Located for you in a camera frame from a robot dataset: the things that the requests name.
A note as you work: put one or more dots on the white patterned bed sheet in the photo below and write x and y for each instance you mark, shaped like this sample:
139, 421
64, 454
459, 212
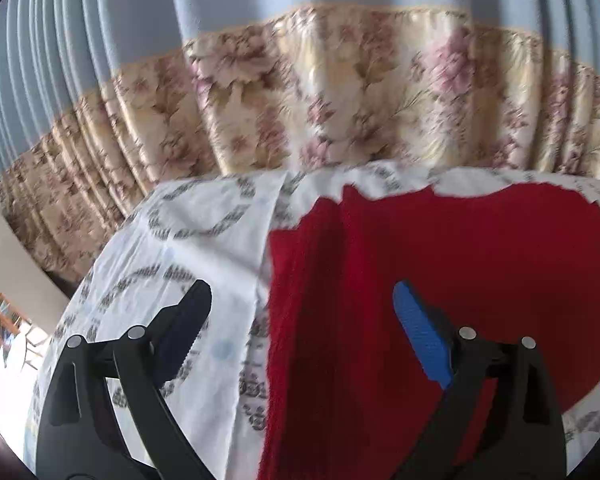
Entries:
216, 230

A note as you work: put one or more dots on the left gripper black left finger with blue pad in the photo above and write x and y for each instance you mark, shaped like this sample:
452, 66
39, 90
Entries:
79, 436

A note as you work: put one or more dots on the wooden chair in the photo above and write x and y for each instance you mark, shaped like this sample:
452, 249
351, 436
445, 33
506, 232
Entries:
0, 314

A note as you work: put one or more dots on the red knitted garment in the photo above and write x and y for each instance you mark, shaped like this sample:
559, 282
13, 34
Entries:
347, 396

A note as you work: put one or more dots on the blue floral curtain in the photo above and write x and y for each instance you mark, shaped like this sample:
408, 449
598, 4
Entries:
101, 100

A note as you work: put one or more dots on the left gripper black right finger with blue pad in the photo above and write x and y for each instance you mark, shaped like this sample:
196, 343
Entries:
498, 417

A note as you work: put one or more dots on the beige board panel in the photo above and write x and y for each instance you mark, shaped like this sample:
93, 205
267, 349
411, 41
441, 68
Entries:
26, 285

